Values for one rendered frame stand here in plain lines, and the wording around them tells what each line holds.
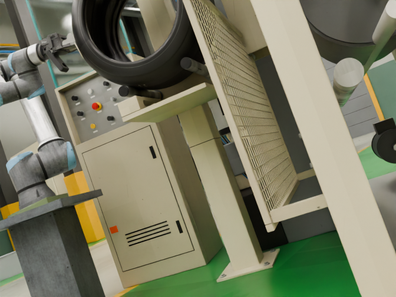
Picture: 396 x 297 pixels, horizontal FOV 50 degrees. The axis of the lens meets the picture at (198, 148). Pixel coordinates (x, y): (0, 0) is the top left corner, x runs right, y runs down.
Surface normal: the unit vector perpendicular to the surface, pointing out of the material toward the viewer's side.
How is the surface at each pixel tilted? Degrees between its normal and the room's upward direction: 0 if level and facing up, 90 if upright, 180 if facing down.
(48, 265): 90
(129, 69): 100
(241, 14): 90
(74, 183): 90
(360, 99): 90
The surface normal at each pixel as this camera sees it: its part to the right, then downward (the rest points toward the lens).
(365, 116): -0.59, 0.17
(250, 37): -0.29, 0.05
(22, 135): 0.73, -0.30
